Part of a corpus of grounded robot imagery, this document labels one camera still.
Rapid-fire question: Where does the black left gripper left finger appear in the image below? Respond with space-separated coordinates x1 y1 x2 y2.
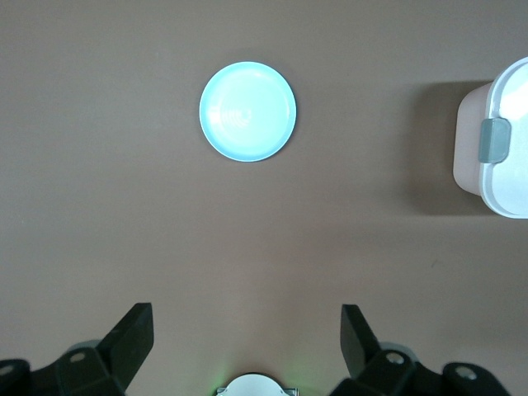
0 303 155 396

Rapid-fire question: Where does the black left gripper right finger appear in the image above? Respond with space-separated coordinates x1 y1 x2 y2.
333 304 507 396

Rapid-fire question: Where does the brown table cover mat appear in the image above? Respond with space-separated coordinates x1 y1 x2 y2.
0 0 528 396

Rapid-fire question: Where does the white lidded pink storage box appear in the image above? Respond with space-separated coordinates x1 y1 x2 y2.
452 57 528 219

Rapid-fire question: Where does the light blue round plate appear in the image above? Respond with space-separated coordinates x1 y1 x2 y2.
198 61 298 163

